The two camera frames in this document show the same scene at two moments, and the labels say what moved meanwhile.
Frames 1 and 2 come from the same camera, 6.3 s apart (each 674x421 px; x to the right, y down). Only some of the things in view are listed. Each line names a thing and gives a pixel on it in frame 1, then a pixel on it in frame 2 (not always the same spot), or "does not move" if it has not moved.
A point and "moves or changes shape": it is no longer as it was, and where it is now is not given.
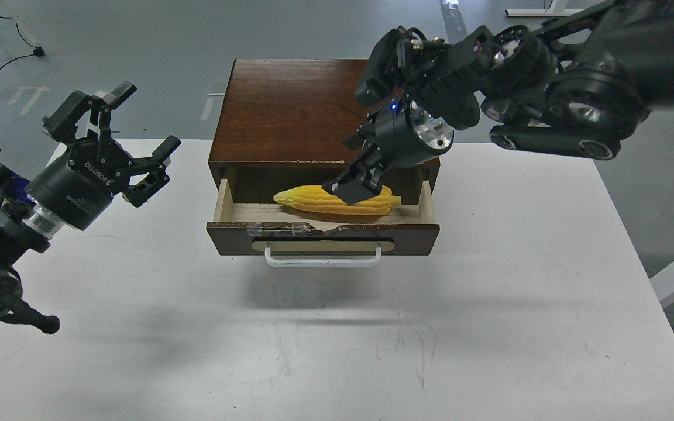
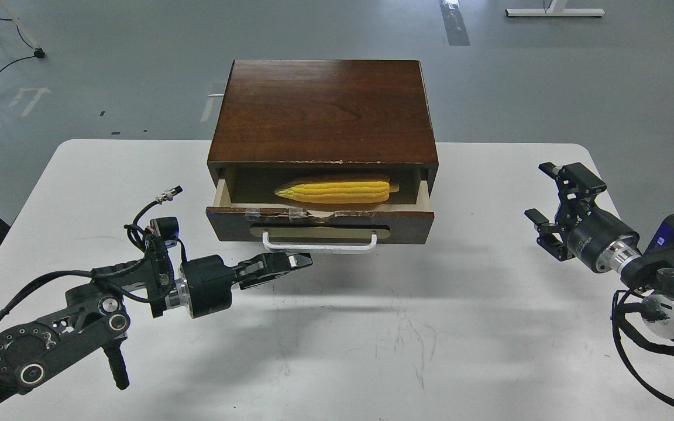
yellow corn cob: [315, 199] moves or changes shape
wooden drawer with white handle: [290, 238] moves or changes shape
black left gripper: [78, 184] → [208, 280]
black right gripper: [398, 132] → [602, 240]
